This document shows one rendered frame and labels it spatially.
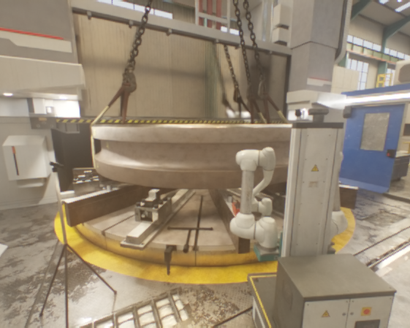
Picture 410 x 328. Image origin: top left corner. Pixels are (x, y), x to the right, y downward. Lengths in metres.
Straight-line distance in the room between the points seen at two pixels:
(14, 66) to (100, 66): 2.22
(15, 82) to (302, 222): 3.63
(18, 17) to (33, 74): 0.92
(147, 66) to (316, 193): 4.92
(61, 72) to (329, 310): 3.74
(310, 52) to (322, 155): 5.27
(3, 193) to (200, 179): 4.37
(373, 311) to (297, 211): 0.66
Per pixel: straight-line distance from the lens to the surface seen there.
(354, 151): 7.28
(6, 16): 4.30
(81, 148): 8.17
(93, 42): 5.68
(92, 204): 3.60
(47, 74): 3.61
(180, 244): 2.69
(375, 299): 1.68
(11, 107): 4.68
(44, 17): 4.24
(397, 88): 6.84
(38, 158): 5.24
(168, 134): 2.86
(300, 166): 1.55
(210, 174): 2.84
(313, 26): 6.89
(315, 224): 1.78
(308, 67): 6.62
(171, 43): 6.03
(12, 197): 5.95
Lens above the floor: 1.77
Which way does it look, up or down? 11 degrees down
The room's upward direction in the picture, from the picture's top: straight up
